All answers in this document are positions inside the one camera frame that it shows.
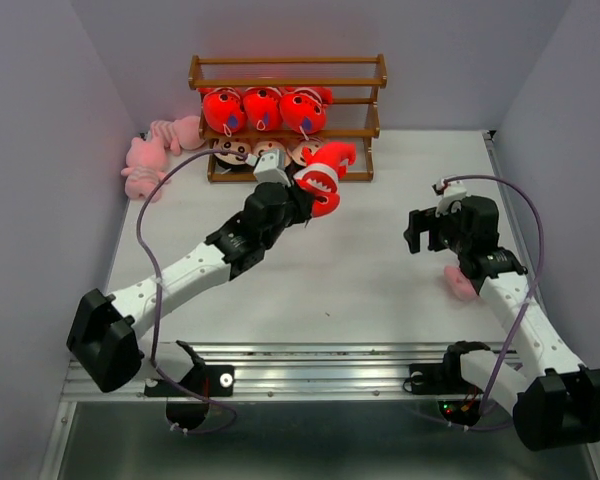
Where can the red fish plush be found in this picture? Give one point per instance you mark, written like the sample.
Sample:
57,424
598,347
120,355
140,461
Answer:
304,108
261,105
223,109
322,174

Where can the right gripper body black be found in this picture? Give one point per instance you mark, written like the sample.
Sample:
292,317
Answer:
450,235

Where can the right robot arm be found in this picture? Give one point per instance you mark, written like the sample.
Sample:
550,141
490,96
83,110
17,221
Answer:
552,397

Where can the pink striped plush lower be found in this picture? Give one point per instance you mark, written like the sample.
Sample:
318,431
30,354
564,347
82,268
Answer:
146,165

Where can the doll plush orange cap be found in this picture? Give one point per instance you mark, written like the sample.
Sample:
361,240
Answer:
232,156

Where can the brown wooden three-tier shelf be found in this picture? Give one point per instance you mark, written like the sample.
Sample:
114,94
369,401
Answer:
352,117

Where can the pink striped plush upper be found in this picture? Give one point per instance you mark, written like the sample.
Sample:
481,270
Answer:
178,135

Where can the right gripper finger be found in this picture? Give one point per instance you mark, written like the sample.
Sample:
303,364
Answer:
413,239
420,220

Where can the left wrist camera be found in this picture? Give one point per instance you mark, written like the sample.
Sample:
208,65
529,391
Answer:
269,167

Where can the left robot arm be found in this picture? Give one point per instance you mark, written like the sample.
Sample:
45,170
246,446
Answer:
109,332

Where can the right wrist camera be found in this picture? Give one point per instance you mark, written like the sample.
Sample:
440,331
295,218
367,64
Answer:
450,193

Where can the pink striped plush right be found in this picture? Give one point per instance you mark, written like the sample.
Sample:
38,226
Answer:
459,284

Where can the pink striped plush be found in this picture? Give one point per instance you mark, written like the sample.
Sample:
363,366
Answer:
178,135
146,165
459,284

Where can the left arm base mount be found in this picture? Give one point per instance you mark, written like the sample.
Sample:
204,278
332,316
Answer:
193,403

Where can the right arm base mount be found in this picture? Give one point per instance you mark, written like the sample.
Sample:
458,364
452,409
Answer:
457,400

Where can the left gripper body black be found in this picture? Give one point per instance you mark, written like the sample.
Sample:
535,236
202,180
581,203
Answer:
295,212

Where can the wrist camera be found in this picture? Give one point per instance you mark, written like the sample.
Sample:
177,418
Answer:
450,193
269,167

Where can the aluminium mounting rail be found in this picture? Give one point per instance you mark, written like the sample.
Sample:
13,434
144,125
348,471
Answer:
320,372

